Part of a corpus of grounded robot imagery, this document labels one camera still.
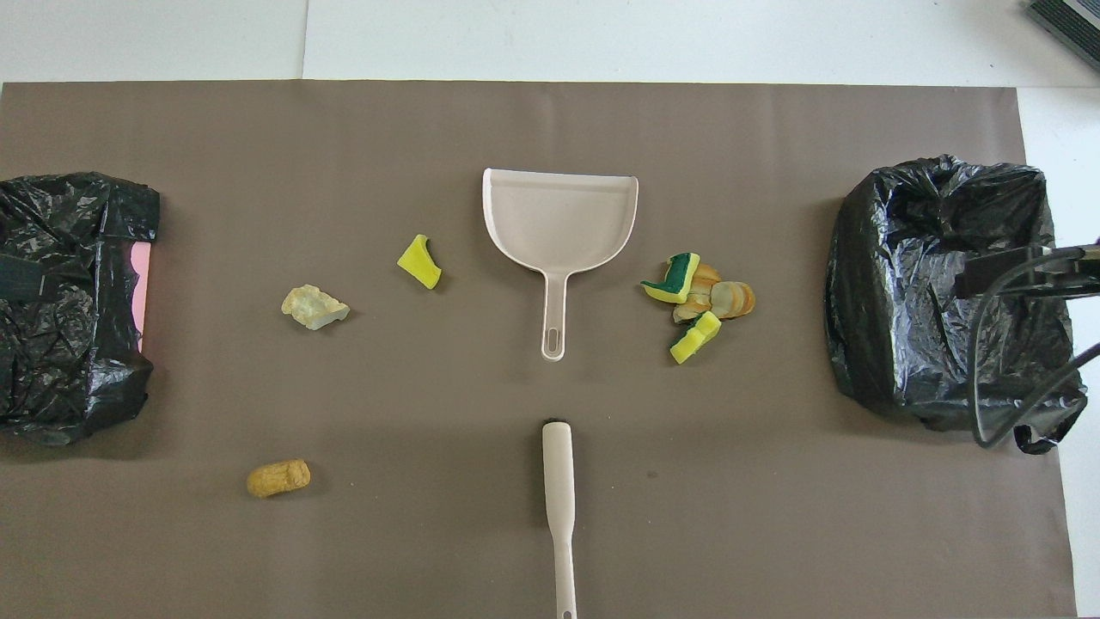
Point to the tan brown foam chunk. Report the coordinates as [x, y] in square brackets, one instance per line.
[278, 479]

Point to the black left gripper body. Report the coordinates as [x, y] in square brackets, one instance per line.
[21, 278]

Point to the right black bag bin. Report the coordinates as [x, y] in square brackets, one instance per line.
[911, 258]

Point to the irregular orange foam chunk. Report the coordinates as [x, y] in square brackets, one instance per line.
[700, 297]

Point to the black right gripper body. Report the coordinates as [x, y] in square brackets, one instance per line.
[1001, 273]

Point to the notched yellow sponge piece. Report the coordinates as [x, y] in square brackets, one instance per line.
[692, 340]

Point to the yellow sponge with green side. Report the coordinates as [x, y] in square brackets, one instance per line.
[419, 262]

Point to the beige brush with black bristles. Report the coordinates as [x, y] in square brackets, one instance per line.
[559, 481]

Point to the brown paper table mat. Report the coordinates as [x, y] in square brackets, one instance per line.
[516, 120]

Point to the black bag bin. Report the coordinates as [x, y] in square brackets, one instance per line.
[911, 258]
[69, 361]

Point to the pale crumbly foam chunk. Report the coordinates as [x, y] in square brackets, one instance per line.
[314, 308]

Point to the large yellow green sponge piece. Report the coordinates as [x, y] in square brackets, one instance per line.
[675, 279]

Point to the beige plastic dustpan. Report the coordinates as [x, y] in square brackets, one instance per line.
[559, 219]

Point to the dark grey ribbed panel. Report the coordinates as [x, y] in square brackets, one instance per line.
[1070, 26]

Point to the pink plastic bin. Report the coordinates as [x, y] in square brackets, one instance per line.
[143, 292]

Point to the left black bag bin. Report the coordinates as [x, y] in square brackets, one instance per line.
[69, 361]

